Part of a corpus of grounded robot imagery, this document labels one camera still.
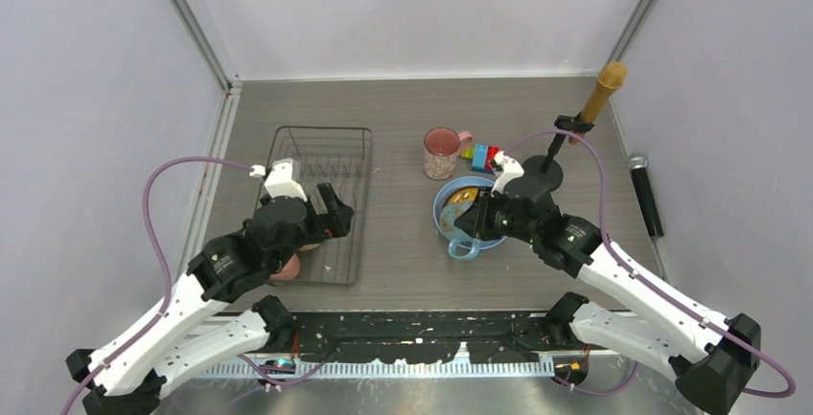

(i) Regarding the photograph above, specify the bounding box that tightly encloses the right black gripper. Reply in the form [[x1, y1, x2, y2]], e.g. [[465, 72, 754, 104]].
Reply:
[[454, 185, 539, 244]]

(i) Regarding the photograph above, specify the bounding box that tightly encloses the blue beige mug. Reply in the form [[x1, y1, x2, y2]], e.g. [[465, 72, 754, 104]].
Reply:
[[438, 200, 481, 261]]

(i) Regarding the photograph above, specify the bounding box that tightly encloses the yellow patterned plate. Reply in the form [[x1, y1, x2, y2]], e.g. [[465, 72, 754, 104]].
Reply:
[[442, 186, 479, 207]]

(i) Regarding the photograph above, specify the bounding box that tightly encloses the light blue plate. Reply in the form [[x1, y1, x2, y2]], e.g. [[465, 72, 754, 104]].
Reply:
[[433, 176, 507, 261]]

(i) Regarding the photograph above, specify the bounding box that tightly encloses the beige cup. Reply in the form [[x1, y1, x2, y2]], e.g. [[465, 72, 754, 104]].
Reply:
[[297, 242, 321, 252]]

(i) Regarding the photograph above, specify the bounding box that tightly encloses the plain pink cup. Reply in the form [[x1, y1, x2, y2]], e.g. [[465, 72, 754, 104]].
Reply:
[[268, 253, 301, 281]]

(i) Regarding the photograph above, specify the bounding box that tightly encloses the pink ghost pattern mug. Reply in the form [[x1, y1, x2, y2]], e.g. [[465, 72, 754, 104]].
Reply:
[[423, 127, 473, 180]]

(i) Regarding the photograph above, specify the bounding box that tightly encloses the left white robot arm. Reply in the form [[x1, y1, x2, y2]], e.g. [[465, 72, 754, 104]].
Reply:
[[66, 158, 355, 414]]

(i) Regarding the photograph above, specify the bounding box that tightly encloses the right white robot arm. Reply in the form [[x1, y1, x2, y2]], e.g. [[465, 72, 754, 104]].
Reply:
[[453, 151, 761, 414]]

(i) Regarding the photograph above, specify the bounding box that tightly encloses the blue toy brick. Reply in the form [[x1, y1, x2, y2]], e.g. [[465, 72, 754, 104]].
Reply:
[[471, 144, 494, 175]]

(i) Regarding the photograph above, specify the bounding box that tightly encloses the yellow green toy brick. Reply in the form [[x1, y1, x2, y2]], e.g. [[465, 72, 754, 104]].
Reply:
[[460, 147, 476, 161]]

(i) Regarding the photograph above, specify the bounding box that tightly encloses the red toy brick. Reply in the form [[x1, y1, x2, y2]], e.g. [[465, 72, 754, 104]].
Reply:
[[484, 146, 499, 172]]

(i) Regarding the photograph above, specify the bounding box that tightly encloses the black microphone stand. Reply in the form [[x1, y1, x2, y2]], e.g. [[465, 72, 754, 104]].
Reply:
[[522, 114, 593, 192]]

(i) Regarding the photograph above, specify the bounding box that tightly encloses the black base bar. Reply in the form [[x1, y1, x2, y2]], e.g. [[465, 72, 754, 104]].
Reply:
[[259, 311, 586, 364]]

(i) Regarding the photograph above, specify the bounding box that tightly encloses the black microphone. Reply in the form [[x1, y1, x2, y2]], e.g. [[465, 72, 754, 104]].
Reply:
[[627, 153, 664, 240]]

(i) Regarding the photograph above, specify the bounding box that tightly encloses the gold microphone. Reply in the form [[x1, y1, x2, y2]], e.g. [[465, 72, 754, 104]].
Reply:
[[572, 61, 627, 136]]

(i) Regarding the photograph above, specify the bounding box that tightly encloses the black wire dish rack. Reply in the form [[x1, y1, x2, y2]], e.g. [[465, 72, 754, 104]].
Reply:
[[262, 126, 373, 287]]

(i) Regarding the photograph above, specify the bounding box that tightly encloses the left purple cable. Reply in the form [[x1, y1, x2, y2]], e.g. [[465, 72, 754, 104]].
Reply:
[[59, 156, 265, 415]]

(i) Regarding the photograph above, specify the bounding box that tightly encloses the purple cable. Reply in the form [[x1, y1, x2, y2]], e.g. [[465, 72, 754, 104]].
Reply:
[[59, 156, 265, 415], [504, 129, 797, 400]]

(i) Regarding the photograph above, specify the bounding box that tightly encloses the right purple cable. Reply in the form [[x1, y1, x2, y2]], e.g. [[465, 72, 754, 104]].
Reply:
[[504, 129, 797, 400]]

